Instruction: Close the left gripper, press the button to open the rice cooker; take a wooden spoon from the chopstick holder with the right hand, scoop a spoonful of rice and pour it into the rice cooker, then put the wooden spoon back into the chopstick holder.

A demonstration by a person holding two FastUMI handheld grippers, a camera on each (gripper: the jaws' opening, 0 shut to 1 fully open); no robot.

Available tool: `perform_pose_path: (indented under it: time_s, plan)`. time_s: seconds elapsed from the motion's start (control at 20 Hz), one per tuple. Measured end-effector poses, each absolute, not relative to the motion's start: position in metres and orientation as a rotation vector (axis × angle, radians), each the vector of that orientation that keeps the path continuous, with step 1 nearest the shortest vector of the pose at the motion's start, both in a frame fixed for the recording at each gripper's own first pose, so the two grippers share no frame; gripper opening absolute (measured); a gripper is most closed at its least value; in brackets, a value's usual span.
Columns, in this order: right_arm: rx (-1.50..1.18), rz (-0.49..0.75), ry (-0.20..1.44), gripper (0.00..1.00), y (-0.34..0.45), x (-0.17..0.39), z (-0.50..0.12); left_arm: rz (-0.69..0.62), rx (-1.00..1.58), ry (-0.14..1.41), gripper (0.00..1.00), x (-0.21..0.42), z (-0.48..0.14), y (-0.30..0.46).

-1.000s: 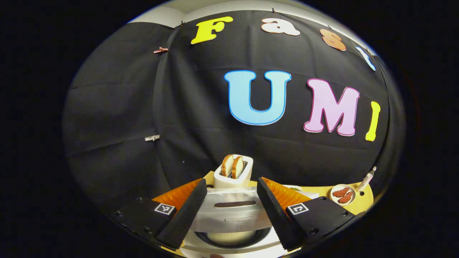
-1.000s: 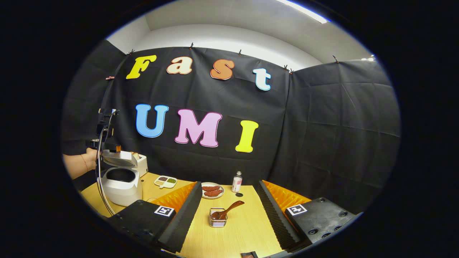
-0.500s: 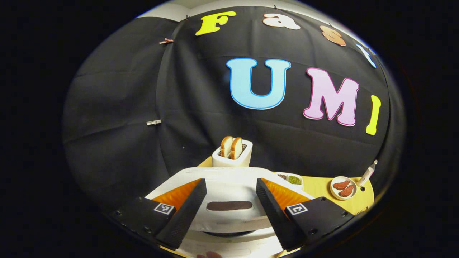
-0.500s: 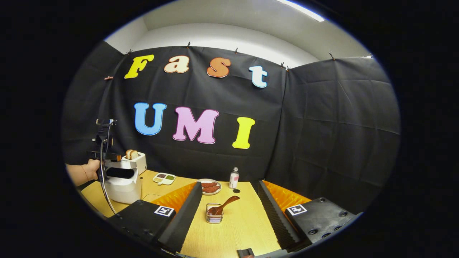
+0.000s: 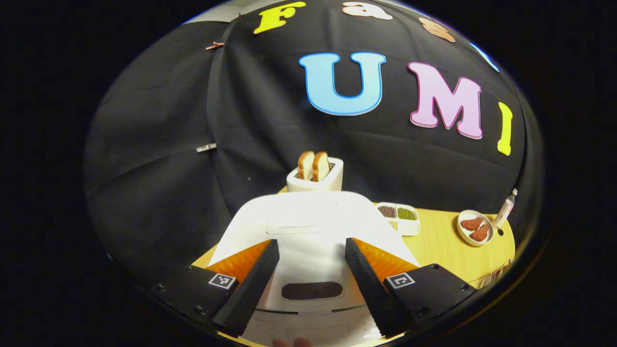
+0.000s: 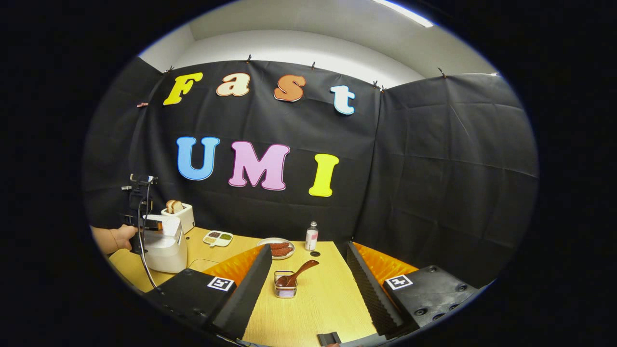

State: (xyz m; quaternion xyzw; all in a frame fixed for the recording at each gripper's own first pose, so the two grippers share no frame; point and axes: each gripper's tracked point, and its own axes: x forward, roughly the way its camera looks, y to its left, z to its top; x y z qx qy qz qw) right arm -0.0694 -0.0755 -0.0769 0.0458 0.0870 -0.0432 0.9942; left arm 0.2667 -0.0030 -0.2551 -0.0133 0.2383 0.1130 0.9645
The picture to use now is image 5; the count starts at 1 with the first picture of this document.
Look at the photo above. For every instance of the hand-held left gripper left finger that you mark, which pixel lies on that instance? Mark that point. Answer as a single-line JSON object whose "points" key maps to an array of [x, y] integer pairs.
{"points": [[250, 294]]}

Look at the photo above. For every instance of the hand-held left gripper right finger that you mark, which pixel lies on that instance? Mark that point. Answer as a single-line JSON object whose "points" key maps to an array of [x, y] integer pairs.
{"points": [[368, 294]]}

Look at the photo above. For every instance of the white rice cooker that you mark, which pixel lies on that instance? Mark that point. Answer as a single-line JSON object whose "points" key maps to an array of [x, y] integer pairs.
{"points": [[308, 217]]}

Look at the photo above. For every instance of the white divided grain dish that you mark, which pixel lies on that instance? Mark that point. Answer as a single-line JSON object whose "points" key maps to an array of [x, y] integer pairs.
{"points": [[409, 228]]}

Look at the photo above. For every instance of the white round plate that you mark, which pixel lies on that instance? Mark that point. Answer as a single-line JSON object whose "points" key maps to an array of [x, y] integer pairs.
{"points": [[463, 235]]}

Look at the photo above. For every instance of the white toaster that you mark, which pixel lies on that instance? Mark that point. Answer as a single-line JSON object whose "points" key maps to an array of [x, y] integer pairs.
{"points": [[332, 178]]}

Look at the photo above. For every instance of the red meat piece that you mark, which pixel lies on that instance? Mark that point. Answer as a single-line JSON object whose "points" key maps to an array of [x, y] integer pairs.
{"points": [[480, 233], [471, 223]]}

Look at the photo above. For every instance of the toasted bread slice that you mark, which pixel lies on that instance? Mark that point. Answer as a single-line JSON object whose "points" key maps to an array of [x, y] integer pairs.
{"points": [[304, 166], [321, 166]]}

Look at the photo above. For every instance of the white clothes peg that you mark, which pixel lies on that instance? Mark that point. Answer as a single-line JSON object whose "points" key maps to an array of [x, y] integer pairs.
{"points": [[206, 147]]}

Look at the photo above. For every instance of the clear bottle pink label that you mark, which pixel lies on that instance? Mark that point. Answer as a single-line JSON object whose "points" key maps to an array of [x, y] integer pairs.
{"points": [[503, 212]]}

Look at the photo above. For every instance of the black backdrop cloth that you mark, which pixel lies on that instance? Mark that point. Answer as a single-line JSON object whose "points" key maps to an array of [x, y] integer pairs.
{"points": [[154, 144]]}

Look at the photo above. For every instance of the pink clothes peg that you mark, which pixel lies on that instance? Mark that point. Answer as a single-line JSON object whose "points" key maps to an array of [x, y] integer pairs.
{"points": [[215, 45]]}

